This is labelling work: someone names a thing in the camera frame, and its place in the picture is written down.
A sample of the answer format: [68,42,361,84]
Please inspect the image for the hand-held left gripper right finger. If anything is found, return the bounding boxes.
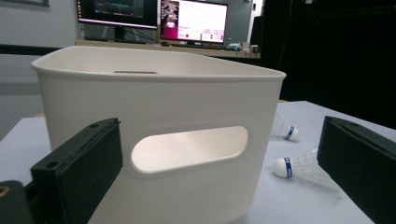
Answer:
[317,115,396,224]

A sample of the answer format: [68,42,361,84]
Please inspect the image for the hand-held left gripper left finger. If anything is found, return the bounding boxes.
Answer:
[30,117,124,224]

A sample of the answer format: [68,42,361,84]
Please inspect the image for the white shuttlecock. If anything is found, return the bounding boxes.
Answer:
[273,147,342,195]
[270,111,301,142]

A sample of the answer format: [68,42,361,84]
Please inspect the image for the white plastic basket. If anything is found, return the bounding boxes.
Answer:
[31,45,288,224]

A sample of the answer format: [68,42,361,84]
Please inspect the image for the black curtain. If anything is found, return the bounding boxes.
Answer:
[261,0,396,129]

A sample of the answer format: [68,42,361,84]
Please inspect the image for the black keyboard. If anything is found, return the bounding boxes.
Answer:
[83,36,139,44]

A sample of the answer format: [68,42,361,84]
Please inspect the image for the dark screen monitor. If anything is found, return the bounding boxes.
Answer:
[76,0,159,42]

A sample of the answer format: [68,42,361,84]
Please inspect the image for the bright screen monitor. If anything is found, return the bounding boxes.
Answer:
[159,0,229,45]

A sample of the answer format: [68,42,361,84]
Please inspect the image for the grey wall frame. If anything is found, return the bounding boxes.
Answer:
[0,0,50,7]

